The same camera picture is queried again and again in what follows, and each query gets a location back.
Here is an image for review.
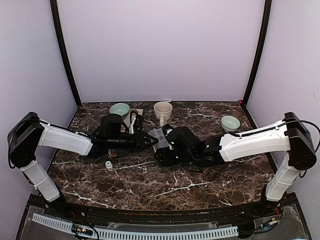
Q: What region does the black right frame post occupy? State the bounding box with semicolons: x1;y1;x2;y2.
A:
242;0;272;108

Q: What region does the beige ceramic mug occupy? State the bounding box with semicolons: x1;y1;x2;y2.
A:
153;101;173;128

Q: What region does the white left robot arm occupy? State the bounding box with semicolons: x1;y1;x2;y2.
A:
7;112;159;218

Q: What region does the small white bottle cap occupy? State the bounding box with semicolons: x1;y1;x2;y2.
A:
105;161;114;172

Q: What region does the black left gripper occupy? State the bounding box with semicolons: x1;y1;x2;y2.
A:
107;129;159;153

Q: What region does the black left frame post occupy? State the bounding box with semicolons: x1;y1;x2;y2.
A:
49;0;82;108

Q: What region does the white slotted cable duct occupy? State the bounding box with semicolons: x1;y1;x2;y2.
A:
32;213;239;239

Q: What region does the floral square coaster tile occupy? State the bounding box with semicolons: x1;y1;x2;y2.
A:
129;108;144;118

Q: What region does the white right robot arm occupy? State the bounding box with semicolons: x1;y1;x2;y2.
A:
154;112;318;217

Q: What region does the black frame post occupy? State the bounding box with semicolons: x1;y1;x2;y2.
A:
49;0;82;108
242;0;272;108

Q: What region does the black front table rail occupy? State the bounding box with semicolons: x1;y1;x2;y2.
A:
24;193;298;226

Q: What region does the clear plastic pill organizer box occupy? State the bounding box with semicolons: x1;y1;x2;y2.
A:
148;128;170;152

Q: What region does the left celadon green bowl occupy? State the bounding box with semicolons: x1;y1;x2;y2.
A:
109;103;131;118

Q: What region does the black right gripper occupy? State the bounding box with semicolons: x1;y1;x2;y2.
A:
154;146;198;168

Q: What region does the right celadon green bowl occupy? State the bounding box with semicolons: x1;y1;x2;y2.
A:
221;115;241;133

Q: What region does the celadon green bowl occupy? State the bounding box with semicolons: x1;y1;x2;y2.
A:
221;115;241;133
109;103;131;118

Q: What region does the white pill bottle orange label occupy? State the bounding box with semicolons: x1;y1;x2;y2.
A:
107;149;117;159

